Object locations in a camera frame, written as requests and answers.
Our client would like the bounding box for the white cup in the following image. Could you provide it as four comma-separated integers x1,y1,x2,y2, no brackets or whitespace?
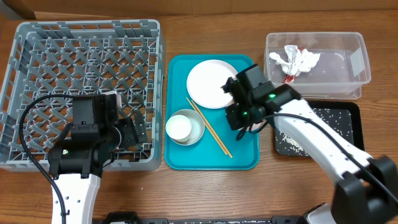
165,114,192,142

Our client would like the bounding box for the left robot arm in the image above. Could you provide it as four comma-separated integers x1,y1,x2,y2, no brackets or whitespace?
48,91,148,223

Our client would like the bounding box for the pink small bowl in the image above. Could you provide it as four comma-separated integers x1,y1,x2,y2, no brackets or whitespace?
247,123,262,132

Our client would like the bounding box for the pile of rice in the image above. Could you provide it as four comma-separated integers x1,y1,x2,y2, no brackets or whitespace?
274,108,354,157

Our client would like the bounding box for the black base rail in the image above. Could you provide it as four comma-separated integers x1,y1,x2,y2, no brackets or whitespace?
93,212,305,224

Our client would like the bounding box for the grey dishwasher rack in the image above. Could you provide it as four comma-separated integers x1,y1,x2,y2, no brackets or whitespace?
1,19,165,172

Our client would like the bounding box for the teal plastic tray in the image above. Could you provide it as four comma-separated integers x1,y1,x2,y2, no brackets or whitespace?
164,54,260,170

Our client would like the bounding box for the black rectangular tray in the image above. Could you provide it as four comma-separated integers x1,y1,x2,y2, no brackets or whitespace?
274,100,365,157

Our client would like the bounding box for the wooden chopstick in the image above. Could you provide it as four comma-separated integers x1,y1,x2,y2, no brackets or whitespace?
190,99,233,159
186,96,228,156

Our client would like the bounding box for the large white plate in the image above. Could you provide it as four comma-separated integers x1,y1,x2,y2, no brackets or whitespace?
187,60,238,109

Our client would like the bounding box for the upper wooden chopstick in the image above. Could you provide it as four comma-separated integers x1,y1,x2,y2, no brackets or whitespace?
190,99,233,159

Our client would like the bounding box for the lower wooden chopstick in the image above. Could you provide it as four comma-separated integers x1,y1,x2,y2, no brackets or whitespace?
186,96,228,156

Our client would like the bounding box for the clear plastic bin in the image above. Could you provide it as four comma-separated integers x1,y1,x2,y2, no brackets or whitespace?
264,32,371,100

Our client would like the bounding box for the white napkin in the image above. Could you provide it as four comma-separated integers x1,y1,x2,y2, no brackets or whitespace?
269,45,320,77

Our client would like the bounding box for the grey-green bowl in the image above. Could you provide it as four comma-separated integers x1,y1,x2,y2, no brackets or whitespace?
168,109,205,146

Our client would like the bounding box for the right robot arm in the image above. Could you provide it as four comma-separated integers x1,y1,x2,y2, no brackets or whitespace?
222,64,397,223

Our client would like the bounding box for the red sauce packet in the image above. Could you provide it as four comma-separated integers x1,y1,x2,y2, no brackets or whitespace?
282,45,303,84

